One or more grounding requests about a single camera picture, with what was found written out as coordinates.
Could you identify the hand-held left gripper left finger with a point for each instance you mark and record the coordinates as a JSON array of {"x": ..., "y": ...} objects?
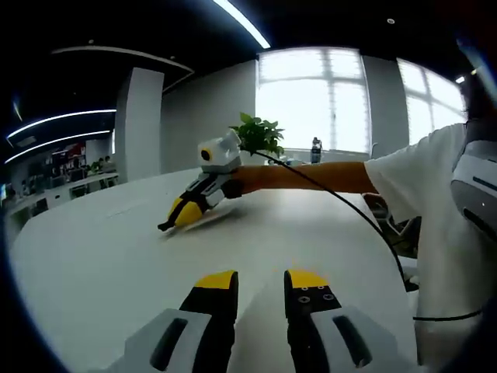
[{"x": 202, "y": 334}]

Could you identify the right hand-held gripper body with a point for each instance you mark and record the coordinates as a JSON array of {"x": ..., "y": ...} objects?
[{"x": 221, "y": 157}]

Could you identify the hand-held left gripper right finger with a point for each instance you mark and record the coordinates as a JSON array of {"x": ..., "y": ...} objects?
[{"x": 322, "y": 334}]

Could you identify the black socket plastic buckle part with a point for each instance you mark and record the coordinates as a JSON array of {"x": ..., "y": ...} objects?
[{"x": 163, "y": 227}]

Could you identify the green potted plant white pot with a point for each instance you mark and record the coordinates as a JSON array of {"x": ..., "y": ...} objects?
[{"x": 260, "y": 136}]

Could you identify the blue water bottle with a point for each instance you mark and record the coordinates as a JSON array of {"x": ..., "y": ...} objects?
[{"x": 317, "y": 151}]

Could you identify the large bright window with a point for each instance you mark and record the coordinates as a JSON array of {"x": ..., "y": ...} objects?
[
  {"x": 431, "y": 101},
  {"x": 310, "y": 101}
]

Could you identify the row of white office desks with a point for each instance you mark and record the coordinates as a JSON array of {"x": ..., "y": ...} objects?
[{"x": 66, "y": 186}]

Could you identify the long ceiling light strip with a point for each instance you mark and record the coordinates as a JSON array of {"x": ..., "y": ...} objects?
[{"x": 244, "y": 21}]

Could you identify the white chair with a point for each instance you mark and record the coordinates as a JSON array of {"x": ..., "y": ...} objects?
[{"x": 378, "y": 206}]

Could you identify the person in white shirt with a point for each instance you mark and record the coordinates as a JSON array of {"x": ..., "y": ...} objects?
[{"x": 438, "y": 241}]

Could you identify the white grey worn device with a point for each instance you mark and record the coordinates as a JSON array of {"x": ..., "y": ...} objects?
[{"x": 477, "y": 186}]

